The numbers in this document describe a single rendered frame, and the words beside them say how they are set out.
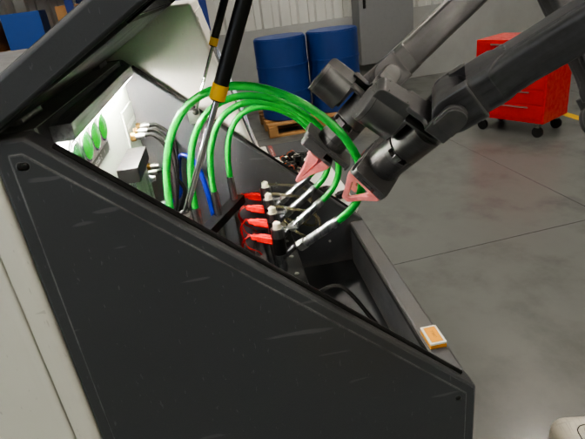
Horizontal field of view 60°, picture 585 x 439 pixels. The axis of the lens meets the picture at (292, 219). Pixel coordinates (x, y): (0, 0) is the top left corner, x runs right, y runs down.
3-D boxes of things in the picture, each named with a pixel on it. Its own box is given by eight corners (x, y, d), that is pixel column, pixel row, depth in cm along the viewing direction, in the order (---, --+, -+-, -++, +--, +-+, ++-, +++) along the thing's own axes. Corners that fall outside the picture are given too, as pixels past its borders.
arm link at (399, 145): (445, 148, 71) (449, 122, 74) (406, 122, 69) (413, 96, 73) (413, 172, 76) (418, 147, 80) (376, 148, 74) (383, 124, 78)
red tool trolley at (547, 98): (472, 129, 508) (475, 40, 472) (498, 118, 532) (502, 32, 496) (541, 140, 457) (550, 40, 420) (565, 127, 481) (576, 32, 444)
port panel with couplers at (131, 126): (169, 239, 119) (137, 111, 106) (154, 242, 119) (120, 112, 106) (172, 218, 131) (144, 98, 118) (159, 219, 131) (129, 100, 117)
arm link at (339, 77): (405, 71, 89) (385, 86, 97) (356, 28, 87) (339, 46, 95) (367, 123, 87) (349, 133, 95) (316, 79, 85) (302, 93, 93)
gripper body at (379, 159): (348, 174, 79) (377, 149, 73) (373, 141, 85) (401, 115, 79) (379, 203, 79) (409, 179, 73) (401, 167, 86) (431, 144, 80)
